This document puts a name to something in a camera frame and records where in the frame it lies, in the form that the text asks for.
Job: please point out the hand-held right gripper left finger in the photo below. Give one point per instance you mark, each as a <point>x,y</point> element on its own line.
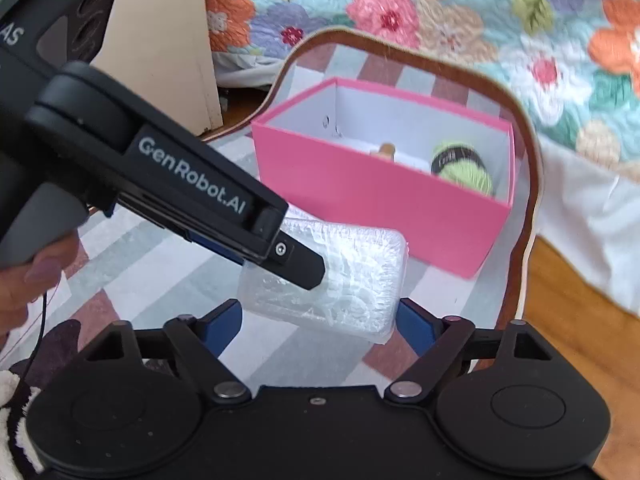
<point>225,322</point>

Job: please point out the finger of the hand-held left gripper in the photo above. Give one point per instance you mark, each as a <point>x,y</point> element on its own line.
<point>295,260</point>

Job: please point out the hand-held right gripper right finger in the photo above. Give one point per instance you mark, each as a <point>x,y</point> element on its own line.
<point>415,322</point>

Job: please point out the clear floss pick box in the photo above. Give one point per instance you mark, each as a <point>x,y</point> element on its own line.
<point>360,275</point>

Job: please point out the pink cardboard box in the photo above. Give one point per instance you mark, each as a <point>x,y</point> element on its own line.
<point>360,195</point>

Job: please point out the foundation bottle with gold cap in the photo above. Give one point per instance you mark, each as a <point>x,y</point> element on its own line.
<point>385,151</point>

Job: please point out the green yarn ball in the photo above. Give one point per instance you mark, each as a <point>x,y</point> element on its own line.
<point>462,170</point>

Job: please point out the person's left hand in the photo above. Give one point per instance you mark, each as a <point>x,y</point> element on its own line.
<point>45,267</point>

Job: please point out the checkered floor rug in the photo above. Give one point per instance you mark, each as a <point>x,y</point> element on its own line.
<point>150,280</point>

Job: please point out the beige wooden board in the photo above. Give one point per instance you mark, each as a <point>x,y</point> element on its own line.
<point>165,50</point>

